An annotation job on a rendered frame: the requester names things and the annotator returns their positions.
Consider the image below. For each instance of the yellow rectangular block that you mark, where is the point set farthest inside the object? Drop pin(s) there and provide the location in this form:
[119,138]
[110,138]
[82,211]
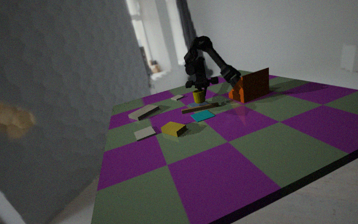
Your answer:
[174,129]

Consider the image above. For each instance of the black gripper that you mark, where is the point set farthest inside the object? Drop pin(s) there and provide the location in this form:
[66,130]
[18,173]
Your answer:
[213,80]

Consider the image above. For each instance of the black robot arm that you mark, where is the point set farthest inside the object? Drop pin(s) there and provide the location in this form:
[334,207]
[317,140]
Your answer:
[192,65]

